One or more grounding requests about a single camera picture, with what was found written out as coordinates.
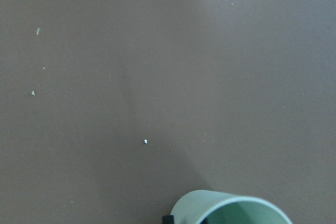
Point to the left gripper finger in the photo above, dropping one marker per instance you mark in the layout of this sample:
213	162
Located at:
168	219

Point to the green cup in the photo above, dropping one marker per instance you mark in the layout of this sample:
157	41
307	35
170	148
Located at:
205	206

